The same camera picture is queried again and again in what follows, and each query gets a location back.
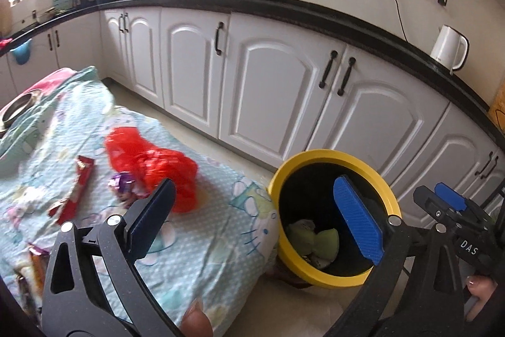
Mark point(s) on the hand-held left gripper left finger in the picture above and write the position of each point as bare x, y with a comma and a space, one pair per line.
150, 220

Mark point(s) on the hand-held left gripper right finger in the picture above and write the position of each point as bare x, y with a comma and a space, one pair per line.
357, 218

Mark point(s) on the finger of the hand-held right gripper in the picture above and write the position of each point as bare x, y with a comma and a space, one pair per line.
451, 197
428, 202

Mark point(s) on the red plastic bag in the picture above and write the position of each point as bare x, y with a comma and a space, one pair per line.
158, 167

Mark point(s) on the red snack wrapper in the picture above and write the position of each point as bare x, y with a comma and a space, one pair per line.
81, 183

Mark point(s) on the yellow-rimmed black bin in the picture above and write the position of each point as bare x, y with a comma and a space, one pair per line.
292, 167

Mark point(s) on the person's right hand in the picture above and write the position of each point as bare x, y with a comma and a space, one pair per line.
481, 287

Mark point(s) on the person's left hand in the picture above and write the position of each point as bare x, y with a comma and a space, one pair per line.
197, 321

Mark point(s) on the purple foil wrapper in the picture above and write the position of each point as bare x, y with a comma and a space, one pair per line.
124, 189

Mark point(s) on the cartoon printed blanket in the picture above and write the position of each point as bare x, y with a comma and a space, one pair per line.
205, 226

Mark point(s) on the orange snack wrapper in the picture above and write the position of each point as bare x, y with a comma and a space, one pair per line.
39, 266

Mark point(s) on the brown snack wrapper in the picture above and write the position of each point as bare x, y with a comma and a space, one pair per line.
23, 293

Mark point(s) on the white electric kettle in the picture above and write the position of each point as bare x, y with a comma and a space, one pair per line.
446, 47

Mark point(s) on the row of white base cabinets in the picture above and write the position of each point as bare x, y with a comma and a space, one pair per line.
276, 84

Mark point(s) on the steel bowl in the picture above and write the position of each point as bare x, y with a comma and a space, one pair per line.
17, 110

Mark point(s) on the pink blanket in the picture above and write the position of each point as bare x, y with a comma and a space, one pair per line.
55, 76

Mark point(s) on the black countertop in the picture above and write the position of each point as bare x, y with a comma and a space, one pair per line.
315, 14

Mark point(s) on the blue hanging pouch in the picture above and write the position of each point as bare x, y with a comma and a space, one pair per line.
20, 53

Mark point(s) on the red cloth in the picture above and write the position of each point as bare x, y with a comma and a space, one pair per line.
4, 42

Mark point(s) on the wooden cutting board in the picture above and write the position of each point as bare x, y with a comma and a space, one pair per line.
4, 13

